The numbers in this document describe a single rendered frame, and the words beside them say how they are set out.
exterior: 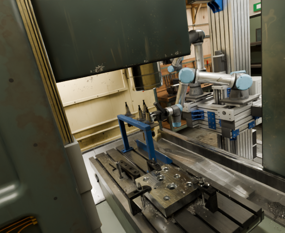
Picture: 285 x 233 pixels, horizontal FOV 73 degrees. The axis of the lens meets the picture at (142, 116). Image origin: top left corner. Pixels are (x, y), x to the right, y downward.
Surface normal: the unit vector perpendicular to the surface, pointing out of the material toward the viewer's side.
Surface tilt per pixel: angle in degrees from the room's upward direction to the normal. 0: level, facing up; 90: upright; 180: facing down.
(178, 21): 90
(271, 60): 90
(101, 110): 90
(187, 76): 88
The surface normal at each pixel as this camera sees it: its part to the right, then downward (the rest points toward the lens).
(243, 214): -0.18, -0.94
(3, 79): 0.49, 0.16
